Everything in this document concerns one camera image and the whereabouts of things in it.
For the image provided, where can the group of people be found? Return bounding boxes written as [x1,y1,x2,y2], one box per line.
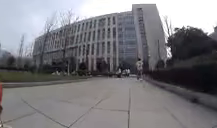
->
[115,66,132,79]

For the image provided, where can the large grey curved building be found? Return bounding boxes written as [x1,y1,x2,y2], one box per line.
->
[32,3,168,73]

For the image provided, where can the grey concrete slab path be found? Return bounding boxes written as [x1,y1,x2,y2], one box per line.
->
[0,76,217,128]

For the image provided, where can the row of dark bushes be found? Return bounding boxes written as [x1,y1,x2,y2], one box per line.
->
[39,59,114,76]

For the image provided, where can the bare tree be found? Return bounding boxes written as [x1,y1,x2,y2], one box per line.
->
[57,9,81,75]
[37,16,59,73]

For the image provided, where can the low grey kerb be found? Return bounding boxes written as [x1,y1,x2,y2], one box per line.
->
[0,77,94,89]

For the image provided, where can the dark hedge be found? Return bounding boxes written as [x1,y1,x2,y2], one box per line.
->
[147,49,217,95]

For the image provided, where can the grass strip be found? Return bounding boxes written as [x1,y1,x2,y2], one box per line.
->
[0,71,84,83]

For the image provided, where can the grey stone kerb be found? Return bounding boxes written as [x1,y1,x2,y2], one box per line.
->
[144,77,217,113]

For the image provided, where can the dark green trees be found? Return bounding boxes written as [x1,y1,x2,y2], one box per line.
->
[165,25,217,65]

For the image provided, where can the distant grey building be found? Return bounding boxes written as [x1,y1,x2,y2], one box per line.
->
[210,23,217,43]

